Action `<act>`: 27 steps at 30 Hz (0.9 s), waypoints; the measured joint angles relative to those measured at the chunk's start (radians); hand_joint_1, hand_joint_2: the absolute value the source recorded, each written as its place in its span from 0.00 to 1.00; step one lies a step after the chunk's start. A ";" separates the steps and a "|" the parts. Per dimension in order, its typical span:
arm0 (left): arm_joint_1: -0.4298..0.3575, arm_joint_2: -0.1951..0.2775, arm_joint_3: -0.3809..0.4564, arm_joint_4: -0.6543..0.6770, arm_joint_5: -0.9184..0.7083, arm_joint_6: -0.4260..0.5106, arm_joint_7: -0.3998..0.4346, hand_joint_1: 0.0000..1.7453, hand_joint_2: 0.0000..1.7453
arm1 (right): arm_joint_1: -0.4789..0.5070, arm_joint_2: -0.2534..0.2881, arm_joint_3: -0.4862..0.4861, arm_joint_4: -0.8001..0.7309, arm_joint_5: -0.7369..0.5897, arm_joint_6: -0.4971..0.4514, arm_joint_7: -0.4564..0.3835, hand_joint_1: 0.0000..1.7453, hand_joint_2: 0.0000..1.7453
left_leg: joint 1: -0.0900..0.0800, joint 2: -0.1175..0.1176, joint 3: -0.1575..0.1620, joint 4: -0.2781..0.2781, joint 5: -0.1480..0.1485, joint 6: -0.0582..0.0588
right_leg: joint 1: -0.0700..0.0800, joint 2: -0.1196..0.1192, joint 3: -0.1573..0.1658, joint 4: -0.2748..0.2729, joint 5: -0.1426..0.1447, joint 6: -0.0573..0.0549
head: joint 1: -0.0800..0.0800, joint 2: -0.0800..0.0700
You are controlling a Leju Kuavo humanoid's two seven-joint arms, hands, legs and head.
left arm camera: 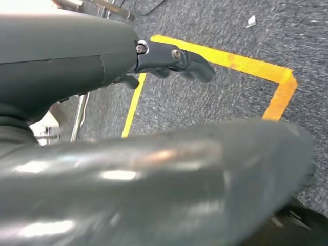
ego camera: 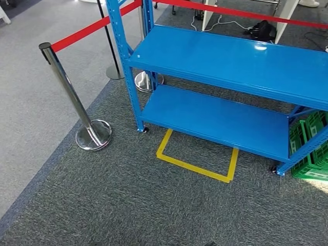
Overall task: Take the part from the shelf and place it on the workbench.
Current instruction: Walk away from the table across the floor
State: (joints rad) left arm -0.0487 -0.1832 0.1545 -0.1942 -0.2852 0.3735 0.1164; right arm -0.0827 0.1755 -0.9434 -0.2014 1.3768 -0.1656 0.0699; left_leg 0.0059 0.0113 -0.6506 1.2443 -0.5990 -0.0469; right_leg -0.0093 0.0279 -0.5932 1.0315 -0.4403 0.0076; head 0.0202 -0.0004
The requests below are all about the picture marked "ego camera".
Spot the blue metal shelf rack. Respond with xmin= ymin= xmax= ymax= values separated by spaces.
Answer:
xmin=106 ymin=0 xmax=328 ymax=177

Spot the white desk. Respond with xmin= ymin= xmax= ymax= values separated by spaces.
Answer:
xmin=201 ymin=0 xmax=300 ymax=45

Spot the red barrier belt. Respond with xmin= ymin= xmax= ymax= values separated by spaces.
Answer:
xmin=154 ymin=0 xmax=328 ymax=31
xmin=51 ymin=0 xmax=143 ymax=53

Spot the black bag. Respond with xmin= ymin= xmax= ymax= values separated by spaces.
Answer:
xmin=244 ymin=19 xmax=277 ymax=43

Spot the green plastic crate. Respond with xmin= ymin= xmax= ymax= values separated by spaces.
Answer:
xmin=289 ymin=110 xmax=328 ymax=166
xmin=290 ymin=154 xmax=328 ymax=180

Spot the person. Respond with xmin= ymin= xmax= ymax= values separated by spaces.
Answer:
xmin=299 ymin=0 xmax=320 ymax=8

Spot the white cable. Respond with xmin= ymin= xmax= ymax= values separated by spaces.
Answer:
xmin=191 ymin=13 xmax=253 ymax=33

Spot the black floor cable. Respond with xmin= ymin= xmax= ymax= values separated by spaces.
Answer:
xmin=303 ymin=31 xmax=328 ymax=52

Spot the white furniture frame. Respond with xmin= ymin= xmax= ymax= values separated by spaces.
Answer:
xmin=0 ymin=5 xmax=11 ymax=25

